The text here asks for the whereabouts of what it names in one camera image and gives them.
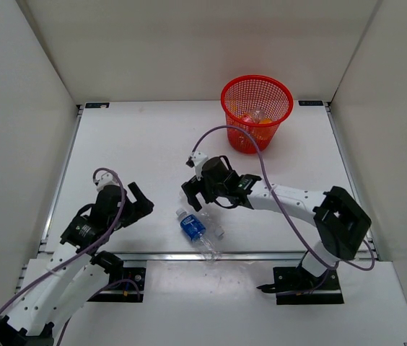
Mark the clear bottle blue label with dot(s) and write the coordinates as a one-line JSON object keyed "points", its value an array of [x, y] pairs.
{"points": [[197, 235]]}

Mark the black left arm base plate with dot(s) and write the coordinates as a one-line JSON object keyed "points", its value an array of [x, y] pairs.
{"points": [[124, 286]]}

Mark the orange juice bottle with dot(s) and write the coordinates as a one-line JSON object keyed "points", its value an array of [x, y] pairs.
{"points": [[237, 138], [265, 121]]}

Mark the black label sticker, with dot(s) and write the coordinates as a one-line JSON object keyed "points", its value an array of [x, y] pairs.
{"points": [[97, 105], [310, 103]]}

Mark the black label sticker, right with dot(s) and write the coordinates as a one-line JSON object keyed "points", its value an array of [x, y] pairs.
{"points": [[310, 103]]}

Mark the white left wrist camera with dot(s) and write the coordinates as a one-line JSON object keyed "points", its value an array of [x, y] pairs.
{"points": [[106, 179]]}

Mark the large clear plastic bottle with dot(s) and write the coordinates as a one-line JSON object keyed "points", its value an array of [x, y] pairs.
{"points": [[209, 216]]}

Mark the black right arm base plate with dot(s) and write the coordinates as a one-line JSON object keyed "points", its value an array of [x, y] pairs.
{"points": [[294, 286]]}

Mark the clear bottle red cap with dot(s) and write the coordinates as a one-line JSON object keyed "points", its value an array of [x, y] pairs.
{"points": [[257, 115]]}

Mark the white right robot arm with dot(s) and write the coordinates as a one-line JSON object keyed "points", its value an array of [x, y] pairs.
{"points": [[340, 221]]}

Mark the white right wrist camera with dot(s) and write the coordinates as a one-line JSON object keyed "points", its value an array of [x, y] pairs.
{"points": [[196, 160]]}

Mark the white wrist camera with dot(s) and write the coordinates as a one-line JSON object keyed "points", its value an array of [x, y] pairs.
{"points": [[196, 160], [106, 179]]}

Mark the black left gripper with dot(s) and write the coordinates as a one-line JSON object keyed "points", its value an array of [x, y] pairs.
{"points": [[138, 209]]}

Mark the black label sticker, left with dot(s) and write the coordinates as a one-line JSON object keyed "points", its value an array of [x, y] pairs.
{"points": [[97, 105]]}

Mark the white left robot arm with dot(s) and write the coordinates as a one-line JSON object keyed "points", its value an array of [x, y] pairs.
{"points": [[77, 270]]}

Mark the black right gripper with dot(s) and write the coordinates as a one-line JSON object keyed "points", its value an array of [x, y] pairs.
{"points": [[193, 187]]}

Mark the red mesh plastic bin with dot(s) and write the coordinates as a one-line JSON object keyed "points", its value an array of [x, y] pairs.
{"points": [[254, 106]]}

